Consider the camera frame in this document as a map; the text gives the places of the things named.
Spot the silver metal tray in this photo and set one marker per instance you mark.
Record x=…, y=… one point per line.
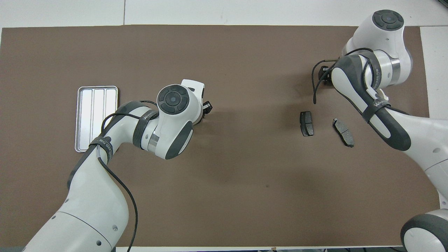
x=92, y=112

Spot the brown table mat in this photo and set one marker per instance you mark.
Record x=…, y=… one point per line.
x=245, y=175

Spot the grey brake pad with tab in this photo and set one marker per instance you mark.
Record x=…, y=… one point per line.
x=343, y=133

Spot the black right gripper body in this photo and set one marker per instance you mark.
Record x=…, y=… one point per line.
x=324, y=75

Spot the grey rectangular brake pad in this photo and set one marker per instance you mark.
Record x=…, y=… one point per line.
x=307, y=124

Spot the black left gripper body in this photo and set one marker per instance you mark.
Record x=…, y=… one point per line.
x=207, y=109

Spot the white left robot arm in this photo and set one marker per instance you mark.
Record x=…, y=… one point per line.
x=87, y=196

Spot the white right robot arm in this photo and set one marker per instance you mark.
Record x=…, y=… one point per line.
x=420, y=133

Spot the white curved plastic bracket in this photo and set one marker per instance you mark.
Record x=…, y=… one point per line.
x=384, y=95

